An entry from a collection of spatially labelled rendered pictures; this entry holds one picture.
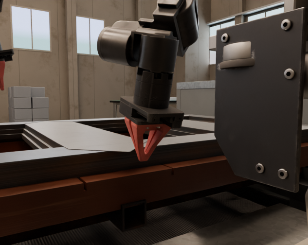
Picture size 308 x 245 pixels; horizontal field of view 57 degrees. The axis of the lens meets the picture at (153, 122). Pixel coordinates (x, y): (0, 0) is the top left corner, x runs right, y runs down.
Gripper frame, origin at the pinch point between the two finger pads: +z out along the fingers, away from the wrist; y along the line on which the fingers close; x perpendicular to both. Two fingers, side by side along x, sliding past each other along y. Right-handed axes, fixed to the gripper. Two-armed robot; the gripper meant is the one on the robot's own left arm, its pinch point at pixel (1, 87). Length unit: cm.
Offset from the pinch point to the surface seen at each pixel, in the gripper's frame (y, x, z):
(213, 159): -35, 40, 24
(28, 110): -77, -652, 76
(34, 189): 2.1, 41.4, 15.5
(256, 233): -36, 50, 39
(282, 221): -45, 49, 41
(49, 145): -5.6, 15.3, 15.6
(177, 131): -48, 8, 26
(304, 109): -95, 25, 29
